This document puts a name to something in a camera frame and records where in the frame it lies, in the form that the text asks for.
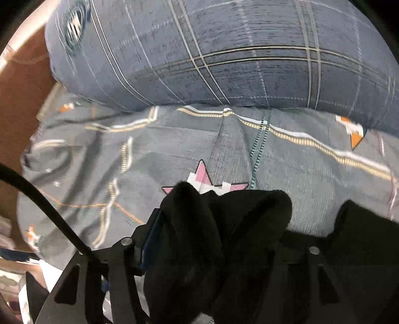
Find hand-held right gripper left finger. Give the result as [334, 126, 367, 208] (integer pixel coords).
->
[34, 208, 163, 324]

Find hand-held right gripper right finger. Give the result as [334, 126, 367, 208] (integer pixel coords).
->
[271, 233, 354, 324]

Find black pants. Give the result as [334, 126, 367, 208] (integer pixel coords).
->
[143, 181, 399, 324]

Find grey patterned bed sheet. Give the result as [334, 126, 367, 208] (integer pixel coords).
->
[17, 83, 399, 260]

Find brown wooden headboard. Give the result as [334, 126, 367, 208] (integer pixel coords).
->
[0, 23, 60, 250]

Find blue plaid pillow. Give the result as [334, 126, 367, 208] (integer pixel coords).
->
[44, 0, 399, 138]

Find black cable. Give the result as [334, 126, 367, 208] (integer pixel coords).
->
[0, 163, 103, 268]

